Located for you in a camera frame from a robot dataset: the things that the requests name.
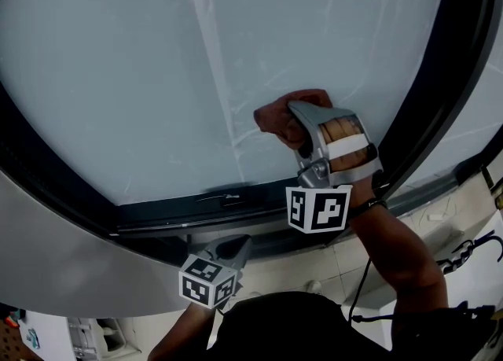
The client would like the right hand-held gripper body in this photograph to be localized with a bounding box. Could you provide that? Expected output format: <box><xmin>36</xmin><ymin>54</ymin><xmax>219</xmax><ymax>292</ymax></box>
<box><xmin>285</xmin><ymin>112</ymin><xmax>384</xmax><ymax>234</ymax></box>

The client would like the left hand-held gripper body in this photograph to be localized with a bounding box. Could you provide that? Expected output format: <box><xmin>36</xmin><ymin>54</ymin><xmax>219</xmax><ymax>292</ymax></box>
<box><xmin>178</xmin><ymin>253</ymin><xmax>243</xmax><ymax>310</ymax></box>

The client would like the brown cloth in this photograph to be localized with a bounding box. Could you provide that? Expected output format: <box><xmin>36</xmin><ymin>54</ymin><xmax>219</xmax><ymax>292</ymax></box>
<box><xmin>253</xmin><ymin>89</ymin><xmax>334</xmax><ymax>152</ymax></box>

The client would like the frosted glass window pane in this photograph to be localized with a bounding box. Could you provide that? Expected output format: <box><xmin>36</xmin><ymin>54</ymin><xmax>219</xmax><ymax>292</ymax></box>
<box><xmin>0</xmin><ymin>0</ymin><xmax>447</xmax><ymax>207</ymax></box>

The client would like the person's right forearm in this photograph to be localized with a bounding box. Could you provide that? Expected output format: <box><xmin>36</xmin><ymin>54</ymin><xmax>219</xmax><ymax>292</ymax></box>
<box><xmin>347</xmin><ymin>175</ymin><xmax>450</xmax><ymax>315</ymax></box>

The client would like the person's left forearm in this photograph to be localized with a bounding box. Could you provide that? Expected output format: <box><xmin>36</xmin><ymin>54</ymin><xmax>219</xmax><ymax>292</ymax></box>
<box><xmin>147</xmin><ymin>302</ymin><xmax>221</xmax><ymax>361</ymax></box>

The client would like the person's right hand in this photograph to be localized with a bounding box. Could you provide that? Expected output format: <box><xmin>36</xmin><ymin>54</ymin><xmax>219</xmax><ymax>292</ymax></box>
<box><xmin>318</xmin><ymin>115</ymin><xmax>377</xmax><ymax>172</ymax></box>

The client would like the black wristband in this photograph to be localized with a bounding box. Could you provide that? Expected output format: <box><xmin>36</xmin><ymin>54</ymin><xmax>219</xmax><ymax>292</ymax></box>
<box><xmin>348</xmin><ymin>198</ymin><xmax>389</xmax><ymax>218</ymax></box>

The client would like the person's black clothing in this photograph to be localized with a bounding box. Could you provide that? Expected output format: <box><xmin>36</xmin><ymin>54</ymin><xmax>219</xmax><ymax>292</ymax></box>
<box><xmin>206</xmin><ymin>291</ymin><xmax>503</xmax><ymax>361</ymax></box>

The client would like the grey plastic housing part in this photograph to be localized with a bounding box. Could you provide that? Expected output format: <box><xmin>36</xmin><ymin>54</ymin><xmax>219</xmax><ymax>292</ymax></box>
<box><xmin>66</xmin><ymin>316</ymin><xmax>143</xmax><ymax>361</ymax></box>

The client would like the tall frosted fixed pane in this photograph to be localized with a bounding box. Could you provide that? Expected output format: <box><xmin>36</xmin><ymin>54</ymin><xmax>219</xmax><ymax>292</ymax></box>
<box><xmin>400</xmin><ymin>58</ymin><xmax>503</xmax><ymax>191</ymax></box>

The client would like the dark framed glass window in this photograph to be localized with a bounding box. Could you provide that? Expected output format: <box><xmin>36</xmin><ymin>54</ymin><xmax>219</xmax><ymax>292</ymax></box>
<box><xmin>0</xmin><ymin>0</ymin><xmax>503</xmax><ymax>270</ymax></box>

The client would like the small teal item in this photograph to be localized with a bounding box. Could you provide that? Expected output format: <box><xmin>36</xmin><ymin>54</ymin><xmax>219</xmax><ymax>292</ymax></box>
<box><xmin>25</xmin><ymin>327</ymin><xmax>41</xmax><ymax>351</ymax></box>

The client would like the black and orange tool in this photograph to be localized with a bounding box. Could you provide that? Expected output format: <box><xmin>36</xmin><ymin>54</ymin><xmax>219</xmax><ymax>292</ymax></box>
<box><xmin>0</xmin><ymin>307</ymin><xmax>27</xmax><ymax>329</ymax></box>

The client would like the black window handle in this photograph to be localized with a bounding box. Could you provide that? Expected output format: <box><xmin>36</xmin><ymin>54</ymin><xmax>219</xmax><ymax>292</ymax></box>
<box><xmin>195</xmin><ymin>190</ymin><xmax>248</xmax><ymax>208</ymax></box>

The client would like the black cable on floor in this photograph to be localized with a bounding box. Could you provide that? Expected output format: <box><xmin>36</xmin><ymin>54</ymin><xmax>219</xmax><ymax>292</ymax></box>
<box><xmin>435</xmin><ymin>230</ymin><xmax>503</xmax><ymax>274</ymax></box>

